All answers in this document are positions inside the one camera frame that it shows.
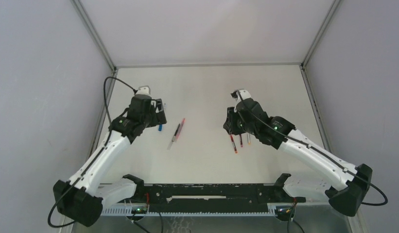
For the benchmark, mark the aluminium frame post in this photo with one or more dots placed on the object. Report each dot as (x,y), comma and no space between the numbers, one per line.
(304,71)
(86,20)

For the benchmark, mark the black gel pen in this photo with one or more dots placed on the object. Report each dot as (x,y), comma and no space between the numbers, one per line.
(175,133)

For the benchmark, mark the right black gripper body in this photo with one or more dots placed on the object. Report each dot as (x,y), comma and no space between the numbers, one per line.
(235,125)

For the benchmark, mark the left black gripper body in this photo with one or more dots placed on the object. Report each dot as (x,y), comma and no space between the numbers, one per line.
(154,119)

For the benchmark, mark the dark red gel pen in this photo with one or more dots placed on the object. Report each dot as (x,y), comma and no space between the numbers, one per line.
(233,143)

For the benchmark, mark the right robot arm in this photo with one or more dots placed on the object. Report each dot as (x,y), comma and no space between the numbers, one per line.
(349,183)

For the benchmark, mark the aluminium frame left post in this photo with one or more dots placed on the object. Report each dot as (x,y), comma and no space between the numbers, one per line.
(86,20)

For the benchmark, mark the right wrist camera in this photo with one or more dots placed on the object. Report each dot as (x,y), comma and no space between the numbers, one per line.
(240,95)

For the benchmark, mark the white cable tray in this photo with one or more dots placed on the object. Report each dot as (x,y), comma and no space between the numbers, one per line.
(121,210)

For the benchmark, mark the aluminium frame right post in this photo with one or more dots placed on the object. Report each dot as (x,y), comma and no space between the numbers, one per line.
(304,71)

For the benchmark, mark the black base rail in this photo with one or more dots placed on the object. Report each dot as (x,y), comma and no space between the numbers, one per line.
(213,198)

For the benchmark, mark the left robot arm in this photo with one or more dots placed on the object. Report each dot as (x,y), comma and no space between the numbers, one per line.
(81,198)

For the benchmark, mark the pink gel pen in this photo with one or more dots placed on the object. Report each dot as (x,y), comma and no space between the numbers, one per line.
(182,123)

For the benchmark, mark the aluminium frame back rail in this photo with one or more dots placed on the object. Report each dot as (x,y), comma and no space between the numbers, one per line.
(214,65)

